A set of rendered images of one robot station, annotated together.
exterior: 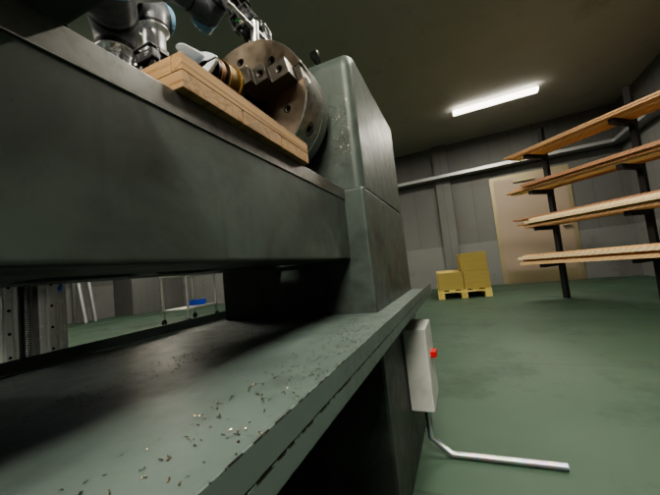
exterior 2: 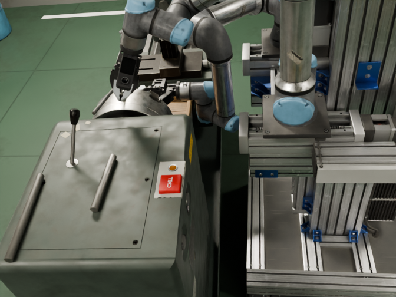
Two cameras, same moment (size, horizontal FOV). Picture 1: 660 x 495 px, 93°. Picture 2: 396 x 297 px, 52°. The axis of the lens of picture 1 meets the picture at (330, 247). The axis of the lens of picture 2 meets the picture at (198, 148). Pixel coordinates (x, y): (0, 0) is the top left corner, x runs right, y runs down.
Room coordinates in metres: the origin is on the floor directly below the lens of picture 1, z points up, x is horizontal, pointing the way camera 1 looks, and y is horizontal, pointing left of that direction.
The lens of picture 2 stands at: (2.04, 0.10, 2.11)
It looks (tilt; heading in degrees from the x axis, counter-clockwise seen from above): 44 degrees down; 167
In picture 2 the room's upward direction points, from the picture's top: 9 degrees counter-clockwise
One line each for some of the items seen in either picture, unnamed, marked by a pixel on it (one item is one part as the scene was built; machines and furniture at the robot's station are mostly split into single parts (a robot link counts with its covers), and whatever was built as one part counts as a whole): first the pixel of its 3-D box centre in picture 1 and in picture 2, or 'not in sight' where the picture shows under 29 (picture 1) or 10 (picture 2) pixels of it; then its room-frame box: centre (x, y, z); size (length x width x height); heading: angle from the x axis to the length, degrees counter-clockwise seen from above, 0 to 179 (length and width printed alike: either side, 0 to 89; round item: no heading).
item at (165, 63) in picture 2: not in sight; (171, 60); (0.26, 0.44, 1.00); 0.20 x 0.10 x 0.05; 158
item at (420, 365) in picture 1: (479, 390); not in sight; (1.05, -0.43, 0.22); 0.42 x 0.18 x 0.44; 68
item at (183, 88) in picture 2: not in sight; (184, 91); (0.65, 0.40, 1.09); 0.08 x 0.05 x 0.08; 156
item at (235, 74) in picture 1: (221, 83); not in sight; (0.64, 0.20, 1.08); 0.09 x 0.09 x 0.09; 68
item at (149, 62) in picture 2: not in sight; (161, 66); (0.20, 0.39, 0.95); 0.43 x 0.18 x 0.04; 68
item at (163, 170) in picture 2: not in sight; (171, 185); (1.26, 0.19, 1.23); 0.13 x 0.08 x 0.06; 158
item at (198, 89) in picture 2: not in sight; (203, 91); (0.68, 0.47, 1.08); 0.11 x 0.08 x 0.09; 66
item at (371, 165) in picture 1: (318, 164); (119, 214); (1.16, 0.01, 1.06); 0.59 x 0.48 x 0.39; 158
